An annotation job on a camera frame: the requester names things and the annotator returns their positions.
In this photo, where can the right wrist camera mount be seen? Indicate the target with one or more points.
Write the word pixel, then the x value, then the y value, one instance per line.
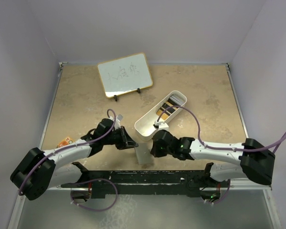
pixel 161 126

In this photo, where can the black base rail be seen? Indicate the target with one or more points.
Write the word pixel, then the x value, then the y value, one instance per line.
pixel 186 182

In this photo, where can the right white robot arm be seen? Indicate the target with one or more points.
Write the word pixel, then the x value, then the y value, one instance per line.
pixel 229 161

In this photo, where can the orange card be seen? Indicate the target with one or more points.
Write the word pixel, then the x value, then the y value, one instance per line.
pixel 66 141

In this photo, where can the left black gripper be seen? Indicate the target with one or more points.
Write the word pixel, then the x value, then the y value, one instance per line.
pixel 125 138

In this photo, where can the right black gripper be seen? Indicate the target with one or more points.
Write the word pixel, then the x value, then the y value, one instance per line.
pixel 156 152

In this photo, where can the small whiteboard wooden frame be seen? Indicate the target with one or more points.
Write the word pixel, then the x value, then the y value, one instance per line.
pixel 125 75

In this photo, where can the white oblong plastic tray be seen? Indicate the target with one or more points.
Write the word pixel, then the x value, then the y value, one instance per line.
pixel 144 126

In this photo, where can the grey card holder wallet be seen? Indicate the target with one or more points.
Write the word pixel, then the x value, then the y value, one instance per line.
pixel 143 154

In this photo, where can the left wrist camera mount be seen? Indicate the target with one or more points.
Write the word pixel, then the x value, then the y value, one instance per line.
pixel 118 120

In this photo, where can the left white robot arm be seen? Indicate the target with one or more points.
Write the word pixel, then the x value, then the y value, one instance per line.
pixel 40 170

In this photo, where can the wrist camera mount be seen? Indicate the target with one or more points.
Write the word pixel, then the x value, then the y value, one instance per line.
pixel 118 120
pixel 161 126

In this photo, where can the gold black striped card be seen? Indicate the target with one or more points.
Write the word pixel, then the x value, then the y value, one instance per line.
pixel 166 110

